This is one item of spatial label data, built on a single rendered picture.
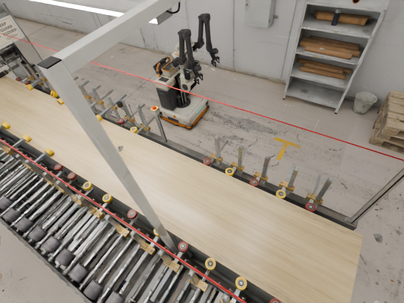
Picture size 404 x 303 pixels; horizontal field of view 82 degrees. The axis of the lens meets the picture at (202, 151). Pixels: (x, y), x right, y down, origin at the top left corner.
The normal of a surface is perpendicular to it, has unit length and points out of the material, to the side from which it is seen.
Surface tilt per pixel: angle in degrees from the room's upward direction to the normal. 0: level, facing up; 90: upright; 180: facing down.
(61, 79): 90
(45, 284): 0
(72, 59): 90
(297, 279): 0
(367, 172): 0
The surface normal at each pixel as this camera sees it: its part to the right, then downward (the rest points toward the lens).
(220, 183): -0.10, -0.62
